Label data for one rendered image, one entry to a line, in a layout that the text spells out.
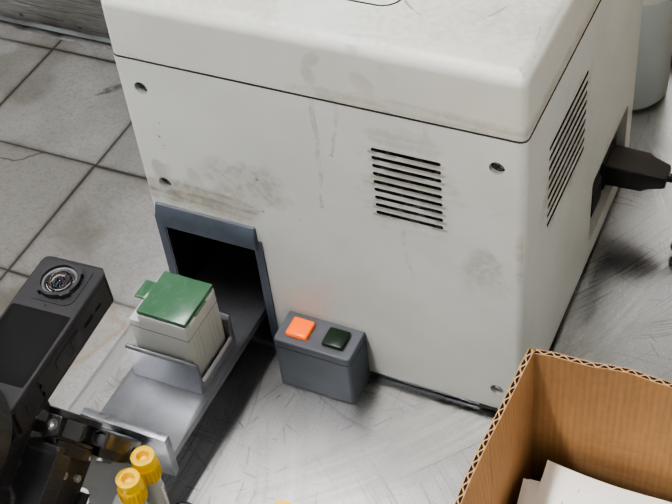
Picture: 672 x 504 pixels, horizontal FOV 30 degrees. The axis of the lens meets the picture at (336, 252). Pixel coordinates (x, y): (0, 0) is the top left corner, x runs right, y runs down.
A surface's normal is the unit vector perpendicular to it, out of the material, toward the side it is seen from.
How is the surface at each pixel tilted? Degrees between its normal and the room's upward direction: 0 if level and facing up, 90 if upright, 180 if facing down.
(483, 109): 89
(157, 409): 0
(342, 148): 90
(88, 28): 89
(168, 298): 0
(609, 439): 89
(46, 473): 30
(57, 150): 0
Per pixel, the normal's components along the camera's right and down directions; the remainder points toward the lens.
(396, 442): -0.09, -0.70
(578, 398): -0.37, 0.67
